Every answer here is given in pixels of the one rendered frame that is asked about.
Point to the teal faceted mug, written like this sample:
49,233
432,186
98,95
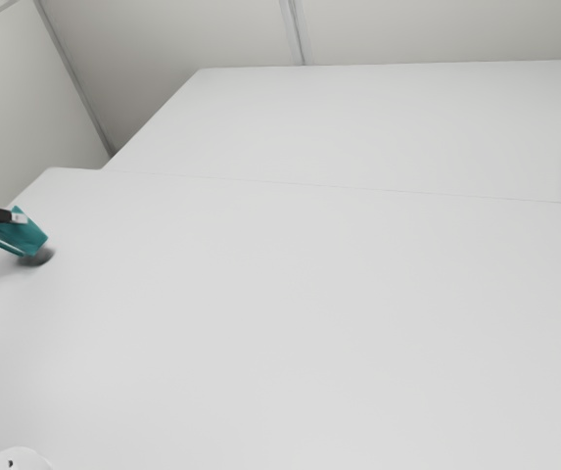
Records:
23,238

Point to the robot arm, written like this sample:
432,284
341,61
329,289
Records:
1,460

